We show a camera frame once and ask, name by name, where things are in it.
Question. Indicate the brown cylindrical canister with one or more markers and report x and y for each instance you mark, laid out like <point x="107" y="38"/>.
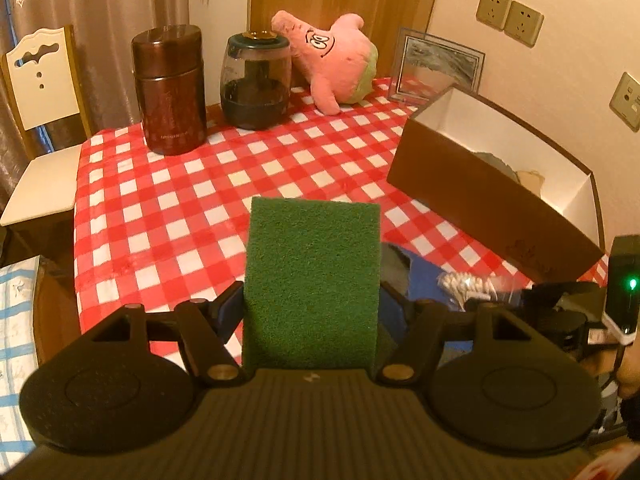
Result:
<point x="170" y="90"/>

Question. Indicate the pink starfish plush toy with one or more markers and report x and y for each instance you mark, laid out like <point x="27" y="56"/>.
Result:
<point x="335" y="60"/>

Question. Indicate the beige wall power socket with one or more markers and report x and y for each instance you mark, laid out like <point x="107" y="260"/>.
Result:
<point x="492" y="8"/>
<point x="524" y="24"/>

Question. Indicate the striped knitted sock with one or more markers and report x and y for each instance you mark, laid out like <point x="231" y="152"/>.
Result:
<point x="465" y="285"/>

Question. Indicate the beige wall data socket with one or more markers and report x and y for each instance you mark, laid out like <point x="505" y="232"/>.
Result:
<point x="627" y="102"/>

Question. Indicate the red checkered tablecloth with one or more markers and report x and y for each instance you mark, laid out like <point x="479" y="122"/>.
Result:
<point x="175" y="200"/>

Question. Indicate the clear picture frame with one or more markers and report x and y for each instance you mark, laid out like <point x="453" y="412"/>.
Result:
<point x="435" y="65"/>

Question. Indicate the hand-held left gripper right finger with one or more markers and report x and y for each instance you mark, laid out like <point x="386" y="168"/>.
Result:
<point x="395" y="312"/>

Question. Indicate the grey cloth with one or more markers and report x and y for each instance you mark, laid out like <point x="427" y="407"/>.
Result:
<point x="495" y="165"/>

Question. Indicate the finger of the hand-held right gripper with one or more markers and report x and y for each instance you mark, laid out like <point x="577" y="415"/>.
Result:
<point x="560" y="292"/>

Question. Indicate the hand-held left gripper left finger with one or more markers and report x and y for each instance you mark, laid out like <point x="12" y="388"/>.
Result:
<point x="231" y="310"/>

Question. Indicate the blue patterned white cloth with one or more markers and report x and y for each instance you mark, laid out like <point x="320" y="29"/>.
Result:
<point x="12" y="340"/>

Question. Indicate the person's right hand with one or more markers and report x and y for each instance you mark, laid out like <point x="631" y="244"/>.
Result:
<point x="627" y="380"/>

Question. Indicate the white wooden chair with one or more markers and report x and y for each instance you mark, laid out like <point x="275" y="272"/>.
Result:
<point x="42" y="110"/>

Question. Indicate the green scouring pad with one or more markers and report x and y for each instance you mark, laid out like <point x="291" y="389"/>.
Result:
<point x="310" y="270"/>

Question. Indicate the brown cardboard box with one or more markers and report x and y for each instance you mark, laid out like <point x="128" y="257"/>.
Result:
<point x="475" y="195"/>

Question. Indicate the glass jar with dark lid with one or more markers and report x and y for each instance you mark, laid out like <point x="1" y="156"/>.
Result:
<point x="256" y="80"/>

